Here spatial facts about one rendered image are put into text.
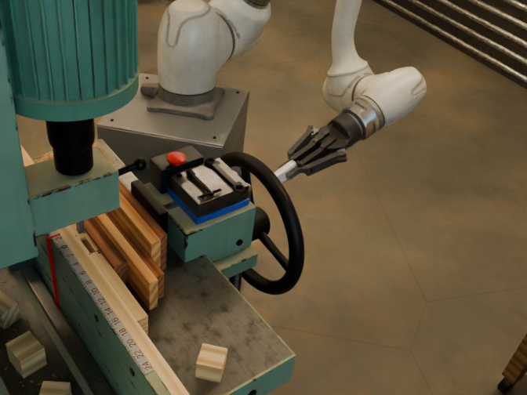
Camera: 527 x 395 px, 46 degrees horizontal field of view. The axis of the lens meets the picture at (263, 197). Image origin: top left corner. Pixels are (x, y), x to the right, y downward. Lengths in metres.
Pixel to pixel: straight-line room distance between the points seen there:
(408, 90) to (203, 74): 0.53
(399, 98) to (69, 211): 0.83
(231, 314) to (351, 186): 1.84
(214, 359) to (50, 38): 0.44
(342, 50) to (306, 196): 1.14
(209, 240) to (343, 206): 1.64
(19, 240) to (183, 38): 0.89
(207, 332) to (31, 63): 0.43
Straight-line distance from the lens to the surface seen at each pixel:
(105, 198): 0.90
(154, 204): 0.93
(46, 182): 0.87
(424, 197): 2.76
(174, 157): 0.98
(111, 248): 0.94
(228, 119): 1.67
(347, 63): 1.55
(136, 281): 0.92
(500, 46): 4.01
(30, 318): 1.06
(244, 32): 1.74
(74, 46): 0.70
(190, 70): 1.62
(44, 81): 0.72
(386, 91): 1.44
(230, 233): 1.00
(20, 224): 0.82
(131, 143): 1.63
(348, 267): 2.32
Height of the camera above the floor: 1.60
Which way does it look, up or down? 39 degrees down
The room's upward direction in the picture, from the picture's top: 9 degrees clockwise
